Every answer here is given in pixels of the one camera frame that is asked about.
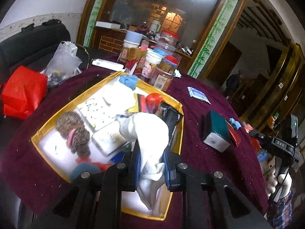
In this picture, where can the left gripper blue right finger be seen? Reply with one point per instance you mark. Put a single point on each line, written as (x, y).
(171, 176)

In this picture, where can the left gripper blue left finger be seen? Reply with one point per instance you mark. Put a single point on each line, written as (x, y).
(135, 167)

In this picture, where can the white soft cloth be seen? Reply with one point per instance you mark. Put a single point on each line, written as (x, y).
(152, 134)

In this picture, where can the grey hedgehog plush toy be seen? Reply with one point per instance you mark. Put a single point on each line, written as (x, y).
(72, 129)

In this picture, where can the light blue cloth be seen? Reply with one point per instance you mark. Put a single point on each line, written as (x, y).
(129, 81)

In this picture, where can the bag of coloured felt sheets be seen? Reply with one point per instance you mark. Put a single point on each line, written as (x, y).
(140, 105)

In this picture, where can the plaid sleeve forearm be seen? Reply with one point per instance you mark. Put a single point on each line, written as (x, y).
(279, 215)

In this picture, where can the white gloved right hand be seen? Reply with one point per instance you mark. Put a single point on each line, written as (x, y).
(272, 181)

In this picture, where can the maroon velvet tablecloth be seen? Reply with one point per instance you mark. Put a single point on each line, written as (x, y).
(25, 172)

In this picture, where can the teal box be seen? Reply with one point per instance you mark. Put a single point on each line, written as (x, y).
(215, 132)

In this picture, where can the red gift bag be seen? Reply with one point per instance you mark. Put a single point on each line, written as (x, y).
(235, 138)

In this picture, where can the blue white crumpled cloth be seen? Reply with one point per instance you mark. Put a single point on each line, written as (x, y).
(234, 123)

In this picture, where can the gold-rimmed white tray box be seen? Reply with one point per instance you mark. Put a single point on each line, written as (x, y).
(99, 119)

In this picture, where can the blue tissue packet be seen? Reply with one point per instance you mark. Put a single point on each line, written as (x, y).
(197, 94)

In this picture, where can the red-lidded gold jar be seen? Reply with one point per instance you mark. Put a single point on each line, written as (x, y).
(168, 64)

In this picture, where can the white pink-labelled tub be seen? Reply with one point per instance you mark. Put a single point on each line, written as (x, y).
(151, 61)

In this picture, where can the red cigarette box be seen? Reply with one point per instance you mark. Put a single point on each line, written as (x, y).
(130, 66)

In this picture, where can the white remote control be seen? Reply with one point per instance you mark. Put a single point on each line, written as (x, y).
(108, 65)

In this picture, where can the gold red tea carton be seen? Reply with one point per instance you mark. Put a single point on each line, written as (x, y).
(131, 53)

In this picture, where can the blue-labelled clear jar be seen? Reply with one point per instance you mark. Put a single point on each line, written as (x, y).
(163, 49)

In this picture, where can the red-lidded tall clear jar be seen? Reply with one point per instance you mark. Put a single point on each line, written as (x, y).
(167, 37)

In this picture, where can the clear plastic bag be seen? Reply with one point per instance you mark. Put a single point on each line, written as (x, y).
(63, 64)

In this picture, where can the pale blue cup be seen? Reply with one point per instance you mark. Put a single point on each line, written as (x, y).
(132, 39)

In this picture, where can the red plastic bag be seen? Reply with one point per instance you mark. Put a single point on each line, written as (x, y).
(23, 92)

